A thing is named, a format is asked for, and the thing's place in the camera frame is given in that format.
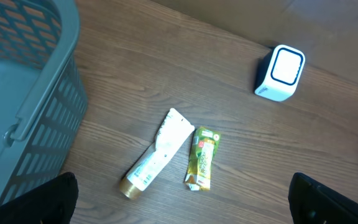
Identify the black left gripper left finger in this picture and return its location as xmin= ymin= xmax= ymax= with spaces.
xmin=0 ymin=172 xmax=79 ymax=224

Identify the white tube with gold cap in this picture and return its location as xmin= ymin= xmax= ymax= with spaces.
xmin=119 ymin=108 xmax=195 ymax=200

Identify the grey plastic mesh basket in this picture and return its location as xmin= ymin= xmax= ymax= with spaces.
xmin=0 ymin=0 xmax=88 ymax=206

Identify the green yellow snack pouch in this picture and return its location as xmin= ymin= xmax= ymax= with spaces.
xmin=185 ymin=126 xmax=221 ymax=191

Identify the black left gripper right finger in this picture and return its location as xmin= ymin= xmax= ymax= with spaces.
xmin=288 ymin=172 xmax=358 ymax=224

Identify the white barcode scanner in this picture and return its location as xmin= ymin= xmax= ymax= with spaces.
xmin=254 ymin=44 xmax=306 ymax=102

